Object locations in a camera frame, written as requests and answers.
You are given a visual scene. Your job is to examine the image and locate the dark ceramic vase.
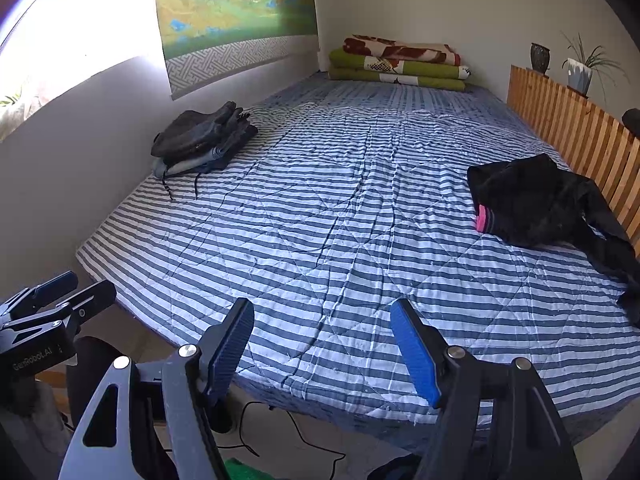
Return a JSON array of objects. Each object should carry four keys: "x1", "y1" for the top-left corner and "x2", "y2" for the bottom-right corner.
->
[{"x1": 530, "y1": 42, "x2": 552, "y2": 77}]

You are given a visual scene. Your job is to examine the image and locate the landscape wall poster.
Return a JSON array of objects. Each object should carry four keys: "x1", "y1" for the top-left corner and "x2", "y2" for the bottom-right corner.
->
[{"x1": 152, "y1": 0, "x2": 321, "y2": 101}]

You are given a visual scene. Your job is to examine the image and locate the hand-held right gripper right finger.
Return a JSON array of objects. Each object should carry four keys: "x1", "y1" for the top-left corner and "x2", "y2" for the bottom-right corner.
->
[{"x1": 390, "y1": 299, "x2": 583, "y2": 480}]

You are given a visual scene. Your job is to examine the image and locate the wooden slatted headboard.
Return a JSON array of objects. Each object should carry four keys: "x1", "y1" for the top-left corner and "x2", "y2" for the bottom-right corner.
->
[{"x1": 507, "y1": 64, "x2": 640, "y2": 246}]

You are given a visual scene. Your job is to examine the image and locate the blue black shoe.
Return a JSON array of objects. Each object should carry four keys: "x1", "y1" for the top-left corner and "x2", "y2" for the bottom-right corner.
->
[{"x1": 367, "y1": 452, "x2": 426, "y2": 480}]

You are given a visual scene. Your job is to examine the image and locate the grey checked pants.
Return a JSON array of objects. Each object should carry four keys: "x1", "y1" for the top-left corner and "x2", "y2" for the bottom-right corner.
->
[{"x1": 151, "y1": 101, "x2": 246, "y2": 158}]

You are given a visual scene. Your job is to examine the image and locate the folded red floral blanket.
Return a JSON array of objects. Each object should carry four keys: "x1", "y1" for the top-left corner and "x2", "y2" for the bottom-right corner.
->
[{"x1": 344, "y1": 35, "x2": 462, "y2": 67}]

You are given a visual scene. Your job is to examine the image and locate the potted plant blue white pot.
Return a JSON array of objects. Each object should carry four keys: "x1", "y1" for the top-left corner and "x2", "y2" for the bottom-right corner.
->
[{"x1": 560, "y1": 32, "x2": 628, "y2": 98}]

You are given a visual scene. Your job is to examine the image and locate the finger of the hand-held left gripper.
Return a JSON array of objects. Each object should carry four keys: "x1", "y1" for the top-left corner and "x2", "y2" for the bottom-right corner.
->
[
  {"x1": 0, "y1": 271, "x2": 79, "y2": 321},
  {"x1": 10, "y1": 280, "x2": 117, "y2": 331}
]

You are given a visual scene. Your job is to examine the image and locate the bright window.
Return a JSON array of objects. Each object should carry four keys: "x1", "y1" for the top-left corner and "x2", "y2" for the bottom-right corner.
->
[{"x1": 0, "y1": 0, "x2": 158, "y2": 141}]

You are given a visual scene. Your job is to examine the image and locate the blue white striped quilt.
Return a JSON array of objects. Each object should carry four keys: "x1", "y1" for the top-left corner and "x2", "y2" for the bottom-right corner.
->
[{"x1": 75, "y1": 72, "x2": 640, "y2": 428}]

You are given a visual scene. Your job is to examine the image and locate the black floor cable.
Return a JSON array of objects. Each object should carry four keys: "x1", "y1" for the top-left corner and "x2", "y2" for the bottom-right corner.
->
[{"x1": 235, "y1": 400, "x2": 348, "y2": 480}]

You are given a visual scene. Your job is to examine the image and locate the black garment pink trim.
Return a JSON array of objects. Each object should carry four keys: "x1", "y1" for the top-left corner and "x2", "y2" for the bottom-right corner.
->
[{"x1": 466, "y1": 153, "x2": 640, "y2": 328}]

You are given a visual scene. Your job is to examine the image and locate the folded dark clothes pile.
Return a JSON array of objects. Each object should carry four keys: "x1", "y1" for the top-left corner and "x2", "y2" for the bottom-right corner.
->
[{"x1": 154, "y1": 125, "x2": 260, "y2": 179}]

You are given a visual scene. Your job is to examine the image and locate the green fluffy cloth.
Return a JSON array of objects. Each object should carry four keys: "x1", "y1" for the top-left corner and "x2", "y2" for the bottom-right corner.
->
[{"x1": 225, "y1": 457, "x2": 261, "y2": 480}]

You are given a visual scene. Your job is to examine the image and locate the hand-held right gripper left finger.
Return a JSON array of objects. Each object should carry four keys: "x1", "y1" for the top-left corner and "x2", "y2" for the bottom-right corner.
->
[{"x1": 59, "y1": 297, "x2": 256, "y2": 480}]

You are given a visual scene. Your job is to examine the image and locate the folded green quilt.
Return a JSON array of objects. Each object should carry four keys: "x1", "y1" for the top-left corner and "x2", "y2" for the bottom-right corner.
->
[
  {"x1": 327, "y1": 66, "x2": 468, "y2": 93},
  {"x1": 329, "y1": 49, "x2": 471, "y2": 81}
]

